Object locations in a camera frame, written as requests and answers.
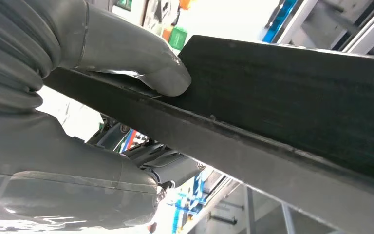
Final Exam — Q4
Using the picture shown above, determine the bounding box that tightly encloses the green container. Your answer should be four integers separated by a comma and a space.
169, 26, 188, 51

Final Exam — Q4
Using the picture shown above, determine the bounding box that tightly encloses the orange container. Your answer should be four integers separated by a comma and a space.
162, 27, 174, 42

